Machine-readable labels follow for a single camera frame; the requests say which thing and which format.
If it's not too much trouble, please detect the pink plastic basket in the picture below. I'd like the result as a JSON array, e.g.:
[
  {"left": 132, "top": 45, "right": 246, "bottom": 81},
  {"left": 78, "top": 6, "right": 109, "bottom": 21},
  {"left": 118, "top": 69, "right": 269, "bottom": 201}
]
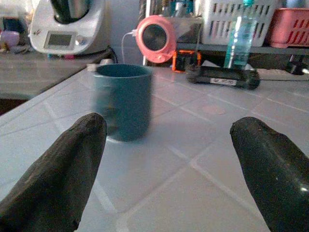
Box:
[{"left": 266, "top": 7, "right": 309, "bottom": 48}]

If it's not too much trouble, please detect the purple plastic container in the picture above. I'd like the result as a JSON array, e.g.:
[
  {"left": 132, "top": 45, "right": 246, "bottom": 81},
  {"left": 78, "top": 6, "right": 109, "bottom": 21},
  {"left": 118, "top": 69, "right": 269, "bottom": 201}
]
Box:
[{"left": 0, "top": 30, "right": 20, "bottom": 49}]

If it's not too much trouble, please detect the black flat device with label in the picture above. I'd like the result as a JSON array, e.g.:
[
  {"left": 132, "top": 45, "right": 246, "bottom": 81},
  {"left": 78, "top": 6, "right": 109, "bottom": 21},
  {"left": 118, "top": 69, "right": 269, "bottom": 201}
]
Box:
[{"left": 186, "top": 66, "right": 261, "bottom": 90}]

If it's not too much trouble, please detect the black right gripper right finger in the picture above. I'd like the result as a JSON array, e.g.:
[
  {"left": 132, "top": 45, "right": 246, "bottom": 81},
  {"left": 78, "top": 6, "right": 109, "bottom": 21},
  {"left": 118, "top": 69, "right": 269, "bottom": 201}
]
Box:
[{"left": 229, "top": 116, "right": 309, "bottom": 232}]

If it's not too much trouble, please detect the white cable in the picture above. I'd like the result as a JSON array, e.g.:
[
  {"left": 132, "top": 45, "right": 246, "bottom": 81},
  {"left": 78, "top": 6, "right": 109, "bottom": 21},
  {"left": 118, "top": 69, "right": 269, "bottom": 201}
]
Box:
[{"left": 120, "top": 30, "right": 138, "bottom": 64}]

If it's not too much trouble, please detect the pink round appliance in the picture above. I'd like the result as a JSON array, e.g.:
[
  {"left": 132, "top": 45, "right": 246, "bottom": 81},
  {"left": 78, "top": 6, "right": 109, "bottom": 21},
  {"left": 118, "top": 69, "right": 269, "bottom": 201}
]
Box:
[{"left": 135, "top": 15, "right": 177, "bottom": 64}]

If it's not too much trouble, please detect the orange black small device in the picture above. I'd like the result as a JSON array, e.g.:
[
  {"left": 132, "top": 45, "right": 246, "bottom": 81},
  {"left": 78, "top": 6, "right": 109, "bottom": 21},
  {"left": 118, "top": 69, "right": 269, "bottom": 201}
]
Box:
[{"left": 171, "top": 50, "right": 202, "bottom": 73}]

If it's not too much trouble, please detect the grey metal shelf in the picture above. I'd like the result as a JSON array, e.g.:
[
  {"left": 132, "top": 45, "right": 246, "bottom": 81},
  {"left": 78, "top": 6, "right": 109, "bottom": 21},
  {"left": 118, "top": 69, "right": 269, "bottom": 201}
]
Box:
[{"left": 176, "top": 42, "right": 309, "bottom": 56}]

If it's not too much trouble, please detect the clear plastic water bottle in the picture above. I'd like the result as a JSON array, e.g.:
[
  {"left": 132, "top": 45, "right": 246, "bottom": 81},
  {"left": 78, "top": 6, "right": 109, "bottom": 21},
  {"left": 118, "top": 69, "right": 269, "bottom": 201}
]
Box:
[{"left": 223, "top": 0, "right": 258, "bottom": 71}]

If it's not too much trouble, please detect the teal blue cup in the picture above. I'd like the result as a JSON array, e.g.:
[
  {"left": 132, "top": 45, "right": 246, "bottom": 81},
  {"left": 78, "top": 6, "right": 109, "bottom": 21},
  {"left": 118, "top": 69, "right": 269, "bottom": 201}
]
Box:
[{"left": 91, "top": 63, "right": 154, "bottom": 143}]

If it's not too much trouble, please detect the white kitchen cooking machine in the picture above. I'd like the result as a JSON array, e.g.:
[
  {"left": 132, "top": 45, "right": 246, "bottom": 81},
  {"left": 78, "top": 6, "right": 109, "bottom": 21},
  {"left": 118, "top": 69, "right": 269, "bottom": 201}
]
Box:
[{"left": 29, "top": 0, "right": 108, "bottom": 56}]

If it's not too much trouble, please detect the white plastic basket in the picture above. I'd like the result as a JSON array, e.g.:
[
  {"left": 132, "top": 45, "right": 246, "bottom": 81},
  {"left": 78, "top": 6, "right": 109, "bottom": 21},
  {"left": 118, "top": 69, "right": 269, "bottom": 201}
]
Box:
[{"left": 200, "top": 0, "right": 278, "bottom": 47}]

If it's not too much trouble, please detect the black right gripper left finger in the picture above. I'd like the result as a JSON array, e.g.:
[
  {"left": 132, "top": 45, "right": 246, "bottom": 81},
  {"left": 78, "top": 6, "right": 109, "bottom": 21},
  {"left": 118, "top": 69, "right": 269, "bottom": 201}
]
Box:
[{"left": 0, "top": 112, "right": 108, "bottom": 232}]

